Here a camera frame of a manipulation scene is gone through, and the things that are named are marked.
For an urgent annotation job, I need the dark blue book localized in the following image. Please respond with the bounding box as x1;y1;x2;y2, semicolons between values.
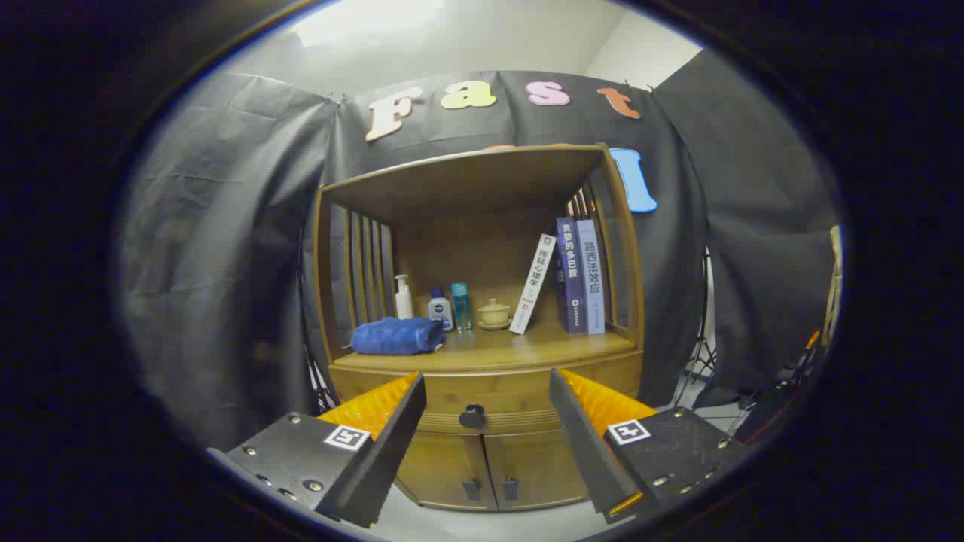
555;217;588;335

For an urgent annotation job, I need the blue rolled towel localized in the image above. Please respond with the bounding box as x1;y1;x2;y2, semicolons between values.
350;317;447;356

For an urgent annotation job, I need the black light stand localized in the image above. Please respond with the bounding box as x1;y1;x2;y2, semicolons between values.
674;248;716;407

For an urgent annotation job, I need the beige lidded teacup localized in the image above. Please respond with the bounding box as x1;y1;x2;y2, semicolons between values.
477;298;513;331

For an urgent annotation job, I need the pale blue book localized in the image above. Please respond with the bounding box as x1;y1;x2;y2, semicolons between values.
575;219;606;336

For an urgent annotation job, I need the beige object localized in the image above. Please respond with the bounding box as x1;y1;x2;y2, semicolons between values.
825;224;844;347

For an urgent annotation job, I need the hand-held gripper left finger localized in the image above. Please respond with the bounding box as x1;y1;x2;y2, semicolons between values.
207;371;427;529

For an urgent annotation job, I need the clear blue bottle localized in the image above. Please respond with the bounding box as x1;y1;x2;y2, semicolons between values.
450;282;473;333

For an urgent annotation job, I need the wooden cabinet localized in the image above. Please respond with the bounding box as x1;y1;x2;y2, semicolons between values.
313;143;647;513

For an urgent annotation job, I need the white bottle blue cap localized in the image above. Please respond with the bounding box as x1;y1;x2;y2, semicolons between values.
427;286;454;332

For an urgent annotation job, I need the black device orange tip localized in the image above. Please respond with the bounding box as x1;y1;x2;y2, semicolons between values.
783;330;822;388

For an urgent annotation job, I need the white book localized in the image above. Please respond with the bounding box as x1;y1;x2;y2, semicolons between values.
509;233;558;336

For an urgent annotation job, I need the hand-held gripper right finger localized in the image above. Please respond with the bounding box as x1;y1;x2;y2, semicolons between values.
548;368;754;525

